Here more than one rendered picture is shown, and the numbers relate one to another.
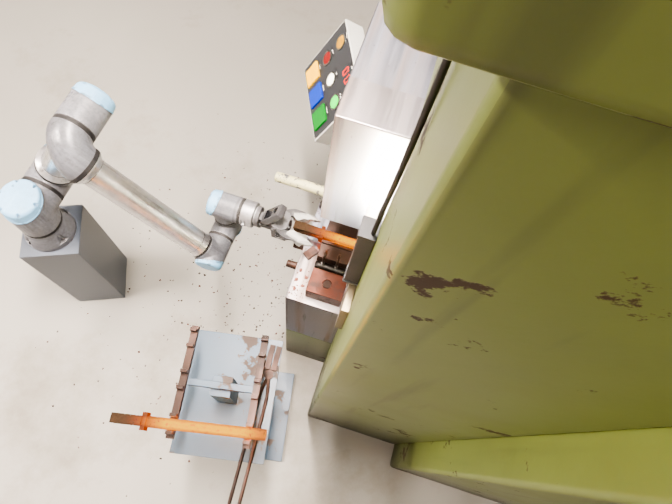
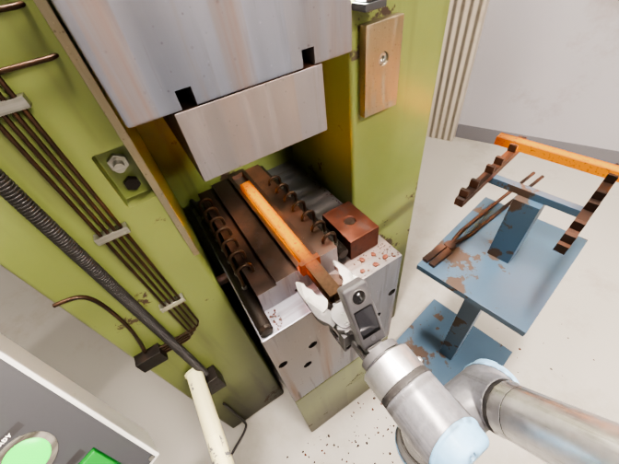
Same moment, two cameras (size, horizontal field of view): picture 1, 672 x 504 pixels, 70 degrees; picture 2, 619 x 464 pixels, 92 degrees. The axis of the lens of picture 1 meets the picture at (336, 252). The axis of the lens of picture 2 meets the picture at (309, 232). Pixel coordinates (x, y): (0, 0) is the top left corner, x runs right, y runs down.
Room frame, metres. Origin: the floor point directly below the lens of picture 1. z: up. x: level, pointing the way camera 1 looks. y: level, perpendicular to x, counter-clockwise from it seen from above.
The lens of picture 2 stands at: (0.85, 0.41, 1.50)
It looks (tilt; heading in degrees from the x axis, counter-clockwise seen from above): 46 degrees down; 241
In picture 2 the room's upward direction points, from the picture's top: 10 degrees counter-clockwise
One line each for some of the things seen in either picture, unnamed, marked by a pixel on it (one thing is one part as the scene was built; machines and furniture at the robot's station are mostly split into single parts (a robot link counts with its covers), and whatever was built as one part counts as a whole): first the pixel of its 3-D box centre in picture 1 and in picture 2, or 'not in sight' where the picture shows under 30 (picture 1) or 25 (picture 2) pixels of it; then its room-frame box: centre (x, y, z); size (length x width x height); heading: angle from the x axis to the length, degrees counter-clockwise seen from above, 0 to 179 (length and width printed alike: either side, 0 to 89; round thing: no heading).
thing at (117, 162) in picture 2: not in sight; (125, 174); (0.88, -0.12, 1.25); 0.03 x 0.03 x 0.07; 86
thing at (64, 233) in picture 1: (45, 224); not in sight; (0.58, 1.13, 0.65); 0.19 x 0.19 x 0.10
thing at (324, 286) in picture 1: (326, 287); (349, 229); (0.51, 0.00, 0.95); 0.12 x 0.09 x 0.07; 86
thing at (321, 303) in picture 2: (306, 220); (311, 303); (0.71, 0.12, 0.98); 0.09 x 0.03 x 0.06; 107
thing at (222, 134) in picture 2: not in sight; (212, 82); (0.68, -0.16, 1.32); 0.42 x 0.20 x 0.10; 86
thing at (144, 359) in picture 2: not in sight; (151, 357); (1.06, -0.10, 0.80); 0.06 x 0.03 x 0.04; 176
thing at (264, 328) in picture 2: not in sight; (231, 268); (0.80, -0.10, 0.93); 0.40 x 0.03 x 0.03; 86
